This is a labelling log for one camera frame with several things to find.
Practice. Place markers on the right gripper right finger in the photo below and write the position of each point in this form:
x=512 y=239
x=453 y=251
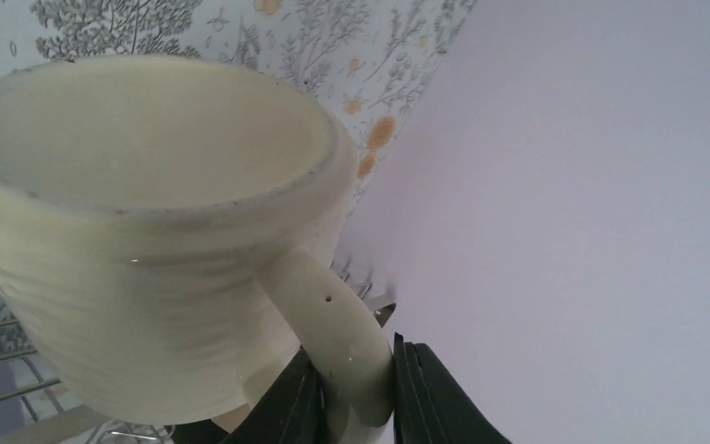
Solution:
x=430 y=405

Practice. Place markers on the cream ribbed mug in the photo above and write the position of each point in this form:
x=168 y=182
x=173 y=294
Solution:
x=167 y=226

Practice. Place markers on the metal wire dish rack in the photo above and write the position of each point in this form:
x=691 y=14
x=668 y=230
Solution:
x=29 y=369

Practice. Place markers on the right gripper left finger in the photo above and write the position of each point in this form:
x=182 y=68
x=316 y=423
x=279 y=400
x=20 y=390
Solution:
x=290 y=412

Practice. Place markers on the floral table mat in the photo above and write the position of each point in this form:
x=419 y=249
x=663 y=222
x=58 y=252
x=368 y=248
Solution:
x=370 y=61

